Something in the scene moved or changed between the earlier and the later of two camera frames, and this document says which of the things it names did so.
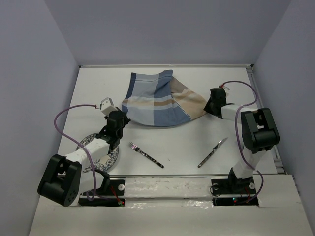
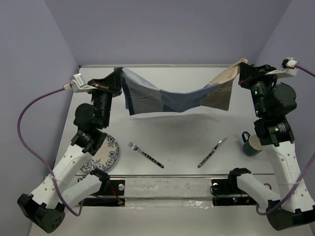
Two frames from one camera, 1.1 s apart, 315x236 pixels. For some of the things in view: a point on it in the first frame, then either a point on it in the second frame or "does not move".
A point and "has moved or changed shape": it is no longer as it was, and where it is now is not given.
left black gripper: x=125 y=120 -> x=113 y=81
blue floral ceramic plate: x=103 y=164 does not move
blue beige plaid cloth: x=164 y=102 has moved or changed shape
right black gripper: x=207 y=108 -> x=250 y=73
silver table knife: x=215 y=148 does not move
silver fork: x=135 y=147 does not move
